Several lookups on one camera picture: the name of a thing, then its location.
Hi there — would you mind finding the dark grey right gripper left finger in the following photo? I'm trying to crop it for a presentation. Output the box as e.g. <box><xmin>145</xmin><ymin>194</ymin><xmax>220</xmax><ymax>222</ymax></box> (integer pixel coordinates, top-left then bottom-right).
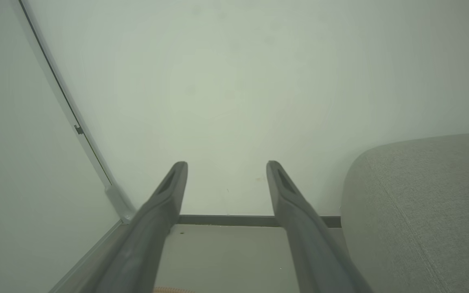
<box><xmin>91</xmin><ymin>161</ymin><xmax>188</xmax><ymax>293</ymax></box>

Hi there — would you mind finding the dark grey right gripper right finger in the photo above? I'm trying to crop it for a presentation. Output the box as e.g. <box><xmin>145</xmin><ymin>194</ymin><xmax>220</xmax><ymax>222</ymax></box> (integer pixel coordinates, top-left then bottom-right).
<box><xmin>266</xmin><ymin>160</ymin><xmax>374</xmax><ymax>293</ymax></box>

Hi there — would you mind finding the grey fabric sofa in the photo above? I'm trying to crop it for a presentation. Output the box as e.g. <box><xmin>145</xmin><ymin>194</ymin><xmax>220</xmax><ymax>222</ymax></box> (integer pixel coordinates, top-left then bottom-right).
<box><xmin>340</xmin><ymin>131</ymin><xmax>469</xmax><ymax>293</ymax></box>

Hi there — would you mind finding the light grey skirting strip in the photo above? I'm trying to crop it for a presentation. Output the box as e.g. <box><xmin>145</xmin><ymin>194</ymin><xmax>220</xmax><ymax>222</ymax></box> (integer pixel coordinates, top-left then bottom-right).
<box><xmin>48</xmin><ymin>220</ymin><xmax>131</xmax><ymax>293</ymax></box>

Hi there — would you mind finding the cream perforated laundry basket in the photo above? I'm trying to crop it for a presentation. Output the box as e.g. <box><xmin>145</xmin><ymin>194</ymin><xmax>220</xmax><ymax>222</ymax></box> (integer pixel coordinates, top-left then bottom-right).
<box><xmin>153</xmin><ymin>286</ymin><xmax>197</xmax><ymax>293</ymax></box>

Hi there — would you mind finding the dark baseboard strip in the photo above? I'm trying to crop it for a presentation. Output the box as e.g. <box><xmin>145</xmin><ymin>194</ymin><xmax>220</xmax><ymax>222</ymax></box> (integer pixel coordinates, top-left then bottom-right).
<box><xmin>177</xmin><ymin>214</ymin><xmax>342</xmax><ymax>228</ymax></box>

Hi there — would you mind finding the grey metal partition frame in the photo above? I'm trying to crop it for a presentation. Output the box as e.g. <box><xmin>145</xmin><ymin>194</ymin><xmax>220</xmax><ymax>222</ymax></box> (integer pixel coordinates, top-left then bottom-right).
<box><xmin>10</xmin><ymin>0</ymin><xmax>138</xmax><ymax>225</ymax></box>

